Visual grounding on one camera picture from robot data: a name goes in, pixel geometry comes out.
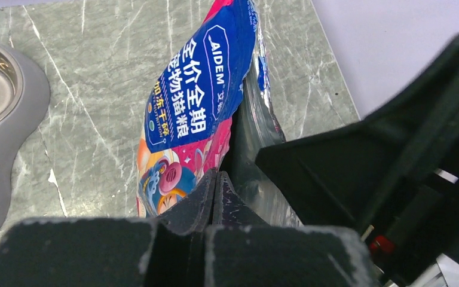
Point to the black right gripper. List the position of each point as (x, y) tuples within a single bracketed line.
[(393, 176)]

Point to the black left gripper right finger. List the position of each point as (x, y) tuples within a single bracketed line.
[(240, 250)]

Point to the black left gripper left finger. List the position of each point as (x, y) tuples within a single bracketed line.
[(161, 251)]

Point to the pink pet food bag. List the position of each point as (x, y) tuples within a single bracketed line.
[(212, 103)]

